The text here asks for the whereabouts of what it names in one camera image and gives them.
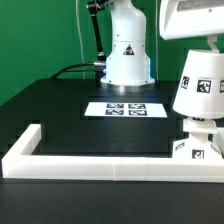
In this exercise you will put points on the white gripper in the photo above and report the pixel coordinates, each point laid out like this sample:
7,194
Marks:
192,18

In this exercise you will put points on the white lamp shade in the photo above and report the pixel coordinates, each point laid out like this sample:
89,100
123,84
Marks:
201,89

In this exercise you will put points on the white lamp base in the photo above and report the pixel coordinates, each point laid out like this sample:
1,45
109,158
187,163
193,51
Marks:
197,145

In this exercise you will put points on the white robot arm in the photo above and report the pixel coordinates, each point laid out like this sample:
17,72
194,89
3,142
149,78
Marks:
127,67

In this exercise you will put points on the white marker sheet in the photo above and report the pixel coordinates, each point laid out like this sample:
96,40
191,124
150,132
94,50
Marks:
109,109

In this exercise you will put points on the white U-shaped fence frame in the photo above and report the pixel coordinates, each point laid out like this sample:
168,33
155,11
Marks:
21,162

